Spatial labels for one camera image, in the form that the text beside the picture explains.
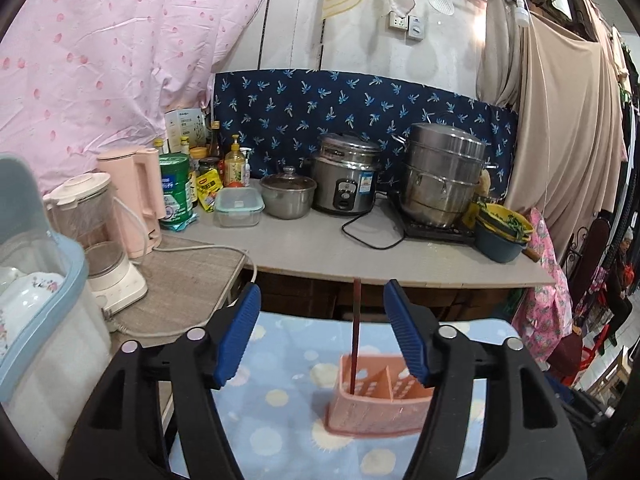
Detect small pot with glass lid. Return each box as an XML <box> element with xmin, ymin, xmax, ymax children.
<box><xmin>259</xmin><ymin>166</ymin><xmax>318</xmax><ymax>220</ymax></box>

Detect black induction cooker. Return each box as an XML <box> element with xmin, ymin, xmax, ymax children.
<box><xmin>390</xmin><ymin>195</ymin><xmax>478</xmax><ymax>247</ymax></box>

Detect yellow seasoning packet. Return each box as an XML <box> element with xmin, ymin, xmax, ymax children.
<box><xmin>195</xmin><ymin>169</ymin><xmax>223</xmax><ymax>212</ymax></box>

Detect navy leaf-print cloth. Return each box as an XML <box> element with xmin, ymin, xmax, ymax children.
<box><xmin>207</xmin><ymin>67</ymin><xmax>521</xmax><ymax>201</ymax></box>

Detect white carton box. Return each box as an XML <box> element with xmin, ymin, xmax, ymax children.
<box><xmin>165</xmin><ymin>108</ymin><xmax>208</xmax><ymax>156</ymax></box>

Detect pink plastic utensil holder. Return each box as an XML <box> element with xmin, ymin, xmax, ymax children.
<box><xmin>325</xmin><ymin>354</ymin><xmax>435</xmax><ymax>437</ymax></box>

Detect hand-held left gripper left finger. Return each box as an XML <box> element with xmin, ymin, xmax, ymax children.
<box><xmin>59</xmin><ymin>282</ymin><xmax>262</xmax><ymax>480</ymax></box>

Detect red plastic stool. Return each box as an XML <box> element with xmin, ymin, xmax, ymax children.
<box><xmin>580</xmin><ymin>325</ymin><xmax>613</xmax><ymax>361</ymax></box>

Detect pink spotted sheet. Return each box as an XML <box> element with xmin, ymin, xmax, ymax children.
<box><xmin>0</xmin><ymin>0</ymin><xmax>281</xmax><ymax>196</ymax></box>

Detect dark brown chopstick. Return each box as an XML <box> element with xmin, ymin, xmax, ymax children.
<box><xmin>350</xmin><ymin>278</ymin><xmax>362</xmax><ymax>395</ymax></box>

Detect yellow dish soap bottle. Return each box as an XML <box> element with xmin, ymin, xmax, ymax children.
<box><xmin>223</xmin><ymin>135</ymin><xmax>251</xmax><ymax>188</ymax></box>

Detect black power cable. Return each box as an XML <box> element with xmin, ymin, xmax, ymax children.
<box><xmin>341</xmin><ymin>192</ymin><xmax>406</xmax><ymax>251</ymax></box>

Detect pink floral cloth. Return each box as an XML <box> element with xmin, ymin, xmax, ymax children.
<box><xmin>510</xmin><ymin>207</ymin><xmax>573</xmax><ymax>361</ymax></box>

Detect white dish box blue lid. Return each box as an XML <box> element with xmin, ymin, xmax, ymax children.
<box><xmin>0</xmin><ymin>154</ymin><xmax>113</xmax><ymax>466</ymax></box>

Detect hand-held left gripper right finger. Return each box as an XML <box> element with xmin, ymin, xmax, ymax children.
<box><xmin>383</xmin><ymin>279</ymin><xmax>587</xmax><ymax>480</ymax></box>

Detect floral white bowls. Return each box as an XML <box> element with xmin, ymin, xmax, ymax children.
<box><xmin>0</xmin><ymin>266</ymin><xmax>66</xmax><ymax>361</ymax></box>

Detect stainless steel steamer pot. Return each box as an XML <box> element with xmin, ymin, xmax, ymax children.
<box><xmin>392</xmin><ymin>122</ymin><xmax>496</xmax><ymax>228</ymax></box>

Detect glass container with green lid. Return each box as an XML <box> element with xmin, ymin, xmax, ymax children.
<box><xmin>214</xmin><ymin>187</ymin><xmax>265</xmax><ymax>228</ymax></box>

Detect blue plastic basin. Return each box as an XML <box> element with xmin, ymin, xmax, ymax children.
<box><xmin>472</xmin><ymin>220</ymin><xmax>528</xmax><ymax>265</ymax></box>

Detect green tin can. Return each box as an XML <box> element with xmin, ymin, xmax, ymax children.
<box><xmin>159</xmin><ymin>153</ymin><xmax>197</xmax><ymax>226</ymax></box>

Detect white blender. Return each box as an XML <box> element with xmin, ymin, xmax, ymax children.
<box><xmin>44</xmin><ymin>172</ymin><xmax>149</xmax><ymax>311</ymax></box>

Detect pink electric kettle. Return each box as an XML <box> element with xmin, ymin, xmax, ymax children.
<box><xmin>96</xmin><ymin>146</ymin><xmax>166</xmax><ymax>260</ymax></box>

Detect blue dotted blanket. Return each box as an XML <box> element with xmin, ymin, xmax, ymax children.
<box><xmin>165</xmin><ymin>310</ymin><xmax>551</xmax><ymax>480</ymax></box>

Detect maroon bag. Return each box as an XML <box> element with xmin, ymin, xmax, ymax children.
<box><xmin>547</xmin><ymin>332</ymin><xmax>586</xmax><ymax>386</ymax></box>

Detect silver rice cooker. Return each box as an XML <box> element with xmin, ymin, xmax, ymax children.
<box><xmin>307</xmin><ymin>131</ymin><xmax>383</xmax><ymax>217</ymax></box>

